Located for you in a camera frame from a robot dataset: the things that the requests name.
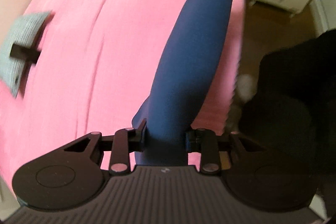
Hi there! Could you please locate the blue garment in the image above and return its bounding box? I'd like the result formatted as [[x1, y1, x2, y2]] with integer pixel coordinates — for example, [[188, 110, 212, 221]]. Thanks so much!
[[131, 0, 246, 167]]

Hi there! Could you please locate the person's white sock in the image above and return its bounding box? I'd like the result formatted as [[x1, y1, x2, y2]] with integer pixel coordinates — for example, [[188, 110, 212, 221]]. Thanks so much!
[[235, 74, 256, 105]]

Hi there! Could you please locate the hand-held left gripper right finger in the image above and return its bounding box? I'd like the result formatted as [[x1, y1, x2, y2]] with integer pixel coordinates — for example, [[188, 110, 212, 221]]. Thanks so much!
[[185, 128, 263, 175]]

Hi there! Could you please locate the pink blanket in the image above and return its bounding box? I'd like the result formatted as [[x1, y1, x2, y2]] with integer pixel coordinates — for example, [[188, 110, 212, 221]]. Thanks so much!
[[0, 0, 248, 182]]

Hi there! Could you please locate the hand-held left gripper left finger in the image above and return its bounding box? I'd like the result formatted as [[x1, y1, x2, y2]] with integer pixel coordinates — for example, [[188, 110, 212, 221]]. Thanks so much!
[[63, 118, 148, 175]]

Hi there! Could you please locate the small black box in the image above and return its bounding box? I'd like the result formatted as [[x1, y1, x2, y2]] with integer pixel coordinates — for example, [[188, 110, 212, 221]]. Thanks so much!
[[10, 43, 42, 65]]

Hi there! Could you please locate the grey folded cloth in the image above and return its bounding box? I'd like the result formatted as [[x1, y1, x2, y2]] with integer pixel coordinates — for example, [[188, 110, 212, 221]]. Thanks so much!
[[0, 11, 54, 98]]

